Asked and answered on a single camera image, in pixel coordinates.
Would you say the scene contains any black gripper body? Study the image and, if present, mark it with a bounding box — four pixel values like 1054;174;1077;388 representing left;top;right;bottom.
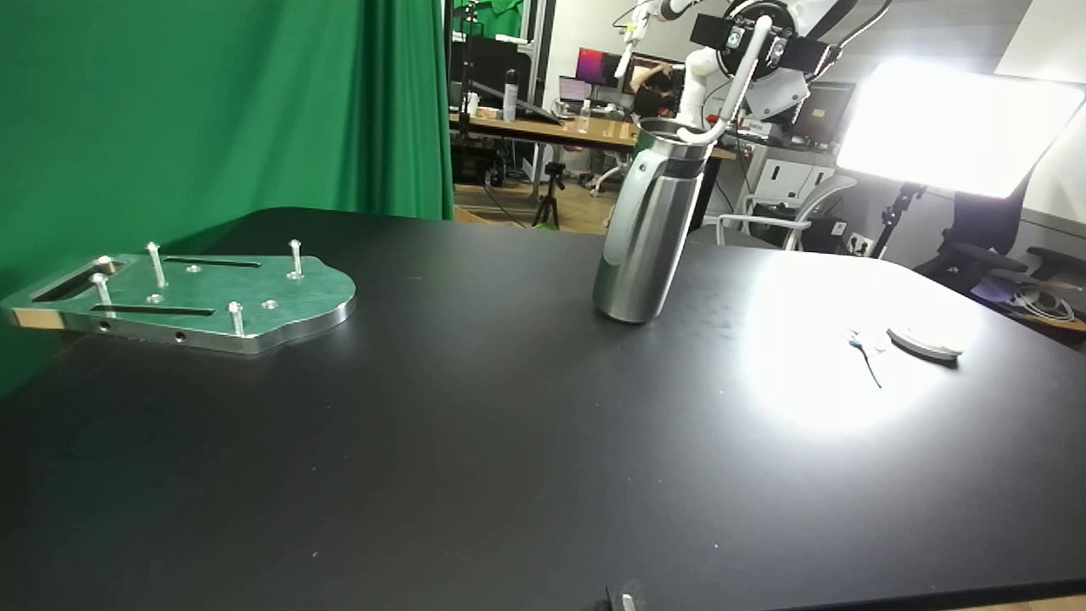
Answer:
690;3;827;82

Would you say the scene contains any stainless steel jug white handle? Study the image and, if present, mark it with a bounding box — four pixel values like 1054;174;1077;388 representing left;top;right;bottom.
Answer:
590;126;725;328

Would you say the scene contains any white drawer cabinet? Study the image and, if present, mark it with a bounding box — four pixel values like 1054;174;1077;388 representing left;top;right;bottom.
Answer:
740;139;850;221

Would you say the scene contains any monitor with purple screen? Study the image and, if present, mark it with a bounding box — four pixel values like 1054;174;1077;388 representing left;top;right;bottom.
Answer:
572;46;627;88

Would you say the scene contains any bright studio light panel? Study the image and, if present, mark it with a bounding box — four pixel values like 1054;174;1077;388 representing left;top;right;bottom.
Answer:
830;55;1086;206

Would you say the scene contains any black light stand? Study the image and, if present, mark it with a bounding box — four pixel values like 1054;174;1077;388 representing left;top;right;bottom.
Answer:
864;185;928;260

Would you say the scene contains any long wooden desk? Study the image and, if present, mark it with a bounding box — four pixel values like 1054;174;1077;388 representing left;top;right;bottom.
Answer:
450;104;740;170

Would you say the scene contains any small black tripod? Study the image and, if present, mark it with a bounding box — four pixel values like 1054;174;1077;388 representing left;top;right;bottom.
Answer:
529;159;569;230

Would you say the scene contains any dark switched-off monitor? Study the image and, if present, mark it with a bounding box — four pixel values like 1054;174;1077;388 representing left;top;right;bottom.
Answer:
449;30;537;102

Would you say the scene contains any black office chair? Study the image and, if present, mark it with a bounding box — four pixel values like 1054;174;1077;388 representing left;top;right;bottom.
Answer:
912;185;1086;326

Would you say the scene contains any green backdrop curtain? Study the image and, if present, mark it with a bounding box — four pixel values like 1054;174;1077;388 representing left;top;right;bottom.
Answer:
0;0;458;401

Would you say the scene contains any flat metal mounting plate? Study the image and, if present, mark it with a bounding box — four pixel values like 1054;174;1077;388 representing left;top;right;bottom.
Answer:
0;247;359;358

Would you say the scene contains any tan wooden block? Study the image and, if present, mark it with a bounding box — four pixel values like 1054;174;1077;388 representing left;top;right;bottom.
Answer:
8;307;69;336

